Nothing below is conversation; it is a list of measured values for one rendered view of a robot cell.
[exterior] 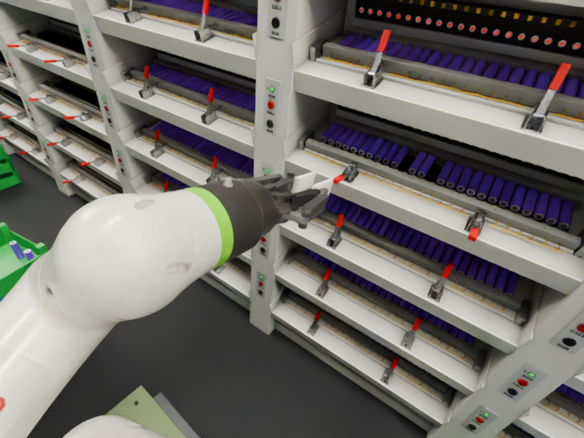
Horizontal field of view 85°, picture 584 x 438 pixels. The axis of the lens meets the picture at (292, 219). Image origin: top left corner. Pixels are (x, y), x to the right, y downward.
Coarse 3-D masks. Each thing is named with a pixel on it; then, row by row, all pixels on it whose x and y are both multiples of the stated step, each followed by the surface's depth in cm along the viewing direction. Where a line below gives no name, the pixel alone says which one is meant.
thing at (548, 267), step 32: (320, 128) 84; (384, 128) 77; (288, 160) 76; (320, 160) 76; (480, 160) 69; (352, 192) 71; (384, 192) 68; (416, 224) 66; (448, 224) 62; (576, 224) 60; (480, 256) 62; (512, 256) 58; (544, 256) 56; (576, 256) 56
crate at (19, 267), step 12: (0, 228) 99; (0, 240) 102; (12, 240) 104; (24, 240) 100; (0, 252) 101; (12, 252) 101; (36, 252) 101; (0, 264) 97; (12, 264) 98; (24, 264) 92; (0, 276) 94; (12, 276) 90; (0, 288) 88
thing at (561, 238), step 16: (320, 144) 76; (352, 160) 72; (368, 160) 71; (368, 176) 70; (384, 176) 70; (400, 176) 67; (432, 192) 65; (448, 192) 64; (448, 208) 63; (464, 208) 63; (480, 208) 61; (496, 208) 61; (512, 224) 60; (528, 224) 58; (544, 224) 58; (560, 240) 56; (576, 240) 55
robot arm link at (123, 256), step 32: (192, 192) 32; (64, 224) 25; (96, 224) 24; (128, 224) 24; (160, 224) 26; (192, 224) 29; (224, 224) 32; (64, 256) 23; (96, 256) 23; (128, 256) 24; (160, 256) 25; (192, 256) 28; (224, 256) 33; (64, 288) 24; (96, 288) 23; (128, 288) 24; (160, 288) 25; (96, 320) 27
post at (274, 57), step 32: (288, 0) 58; (320, 0) 62; (288, 32) 61; (256, 64) 69; (288, 64) 64; (256, 96) 73; (288, 96) 68; (256, 128) 77; (288, 128) 72; (256, 160) 82; (256, 256) 102; (256, 320) 122
